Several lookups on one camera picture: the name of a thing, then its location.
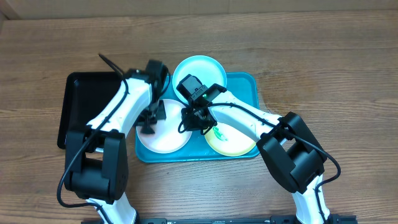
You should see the red and green sponge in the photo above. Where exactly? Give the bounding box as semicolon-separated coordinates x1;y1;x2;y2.
140;124;155;134

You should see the white plate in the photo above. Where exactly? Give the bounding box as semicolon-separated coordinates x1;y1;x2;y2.
136;99;192;154

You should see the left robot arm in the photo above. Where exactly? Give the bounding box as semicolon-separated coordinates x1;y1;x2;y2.
57;58;170;223

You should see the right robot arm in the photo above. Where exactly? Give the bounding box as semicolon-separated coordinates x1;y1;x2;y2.
176;75;330;223

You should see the teal plastic serving tray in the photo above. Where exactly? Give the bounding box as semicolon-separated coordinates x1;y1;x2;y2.
135;72;259;163

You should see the black rectangular tray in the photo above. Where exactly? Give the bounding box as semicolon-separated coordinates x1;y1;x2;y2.
57;72;122;149

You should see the green rimmed plate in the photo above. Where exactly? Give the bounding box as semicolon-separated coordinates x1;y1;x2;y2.
205;123;256;157

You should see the light blue plate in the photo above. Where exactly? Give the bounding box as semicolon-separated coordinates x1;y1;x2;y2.
172;55;227;104

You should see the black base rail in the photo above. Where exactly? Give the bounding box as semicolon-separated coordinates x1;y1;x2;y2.
137;214;358;224

